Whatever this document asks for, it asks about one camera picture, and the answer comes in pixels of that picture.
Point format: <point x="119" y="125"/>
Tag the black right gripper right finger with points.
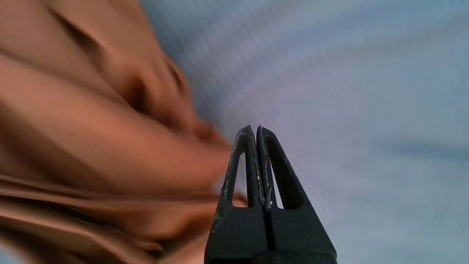
<point x="296" y="231"/>

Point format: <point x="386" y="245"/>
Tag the blue bed cover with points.
<point x="366" y="91"/>

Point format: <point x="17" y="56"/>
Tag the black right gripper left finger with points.
<point x="238" y="231"/>

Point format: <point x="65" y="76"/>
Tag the rust brown shorts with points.
<point x="91" y="146"/>

